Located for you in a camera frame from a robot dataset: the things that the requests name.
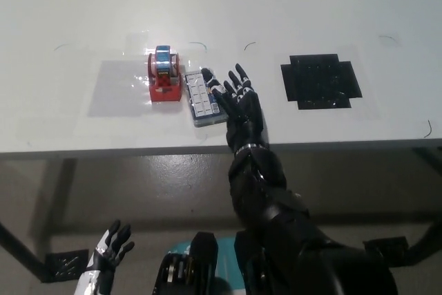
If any black cross-shaped mat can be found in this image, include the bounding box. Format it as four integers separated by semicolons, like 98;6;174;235
280;53;364;111

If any black floor plate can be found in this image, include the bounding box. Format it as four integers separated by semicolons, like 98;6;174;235
44;249;89;283
363;236;410;269

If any black table leg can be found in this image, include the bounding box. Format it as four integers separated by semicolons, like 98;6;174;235
407;147;442;253
0;220;48;277

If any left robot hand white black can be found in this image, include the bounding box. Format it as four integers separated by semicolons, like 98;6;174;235
74;218;135;295

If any clear plastic screw box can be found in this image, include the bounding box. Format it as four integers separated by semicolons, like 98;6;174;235
184;68;229;129

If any red tape dispenser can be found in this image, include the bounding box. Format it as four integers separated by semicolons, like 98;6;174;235
148;44;184;104

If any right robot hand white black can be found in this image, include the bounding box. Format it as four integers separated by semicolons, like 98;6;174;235
202;63;271;155

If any robot torso black teal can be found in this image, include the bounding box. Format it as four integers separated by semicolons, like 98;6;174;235
153;231;273;295

